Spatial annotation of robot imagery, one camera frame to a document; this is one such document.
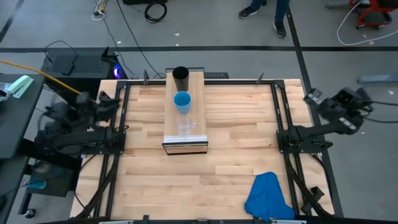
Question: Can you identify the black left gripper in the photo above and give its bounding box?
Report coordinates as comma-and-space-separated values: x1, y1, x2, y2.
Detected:
77, 91, 121, 124

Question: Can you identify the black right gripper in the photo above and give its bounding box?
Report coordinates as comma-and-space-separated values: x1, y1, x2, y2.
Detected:
303, 88, 355, 121

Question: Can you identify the light blue cup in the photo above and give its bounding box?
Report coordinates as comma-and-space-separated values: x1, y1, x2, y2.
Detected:
173, 91, 192, 114

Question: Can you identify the tall black cup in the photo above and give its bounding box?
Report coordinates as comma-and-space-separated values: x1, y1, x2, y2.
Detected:
172, 65, 190, 92

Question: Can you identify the clear glass mug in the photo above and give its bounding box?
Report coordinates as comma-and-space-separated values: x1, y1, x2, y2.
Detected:
175, 114, 197, 137

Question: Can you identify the wooden shelf black metal frame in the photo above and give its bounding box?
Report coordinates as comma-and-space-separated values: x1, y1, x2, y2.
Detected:
160, 67, 208, 156

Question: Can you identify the black computer tower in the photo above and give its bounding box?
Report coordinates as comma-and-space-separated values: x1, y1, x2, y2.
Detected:
41, 46, 128, 91

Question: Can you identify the small black box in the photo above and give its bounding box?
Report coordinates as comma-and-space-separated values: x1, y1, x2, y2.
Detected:
61, 63, 76, 76

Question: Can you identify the person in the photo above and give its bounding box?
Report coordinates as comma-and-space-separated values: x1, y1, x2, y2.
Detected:
238, 0, 290, 39

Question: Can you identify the black side desk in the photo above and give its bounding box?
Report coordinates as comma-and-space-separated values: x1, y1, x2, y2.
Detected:
0, 73, 46, 160

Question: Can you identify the mint green stapler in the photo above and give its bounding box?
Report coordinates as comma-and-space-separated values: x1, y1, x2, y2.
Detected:
6, 75, 34, 100

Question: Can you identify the black low cart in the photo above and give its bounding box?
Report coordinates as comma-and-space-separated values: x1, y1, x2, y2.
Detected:
18, 121, 82, 215

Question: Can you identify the white plug bundle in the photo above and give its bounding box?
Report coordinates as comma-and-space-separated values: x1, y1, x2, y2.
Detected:
92, 0, 109, 22

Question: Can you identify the grey floor base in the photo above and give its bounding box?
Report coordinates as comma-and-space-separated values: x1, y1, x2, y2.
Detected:
325, 0, 352, 9

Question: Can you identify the blue bottle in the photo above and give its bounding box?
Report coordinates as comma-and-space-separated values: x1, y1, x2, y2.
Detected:
23, 177, 47, 190

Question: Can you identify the clear plastic packet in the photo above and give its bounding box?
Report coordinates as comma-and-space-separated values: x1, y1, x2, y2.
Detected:
0, 82, 12, 102

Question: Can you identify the black floor box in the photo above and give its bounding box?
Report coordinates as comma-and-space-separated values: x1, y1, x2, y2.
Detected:
122, 0, 168, 5

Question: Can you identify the blue cloth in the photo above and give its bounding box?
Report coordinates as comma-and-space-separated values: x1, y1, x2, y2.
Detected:
244, 171, 296, 222

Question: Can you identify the white floor cable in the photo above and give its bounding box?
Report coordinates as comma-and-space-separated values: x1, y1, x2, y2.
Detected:
336, 0, 398, 47

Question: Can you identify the yellow hanging cable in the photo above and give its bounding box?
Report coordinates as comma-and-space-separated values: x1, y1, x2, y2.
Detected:
0, 59, 82, 95

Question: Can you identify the long black floor cable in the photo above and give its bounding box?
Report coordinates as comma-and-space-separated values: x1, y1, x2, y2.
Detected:
116, 0, 162, 78

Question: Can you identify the black aluminium table frame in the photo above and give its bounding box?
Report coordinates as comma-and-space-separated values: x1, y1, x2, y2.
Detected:
70, 79, 343, 224

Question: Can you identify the coiled black cable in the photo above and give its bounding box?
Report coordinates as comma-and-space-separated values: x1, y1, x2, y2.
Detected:
144, 2, 168, 24

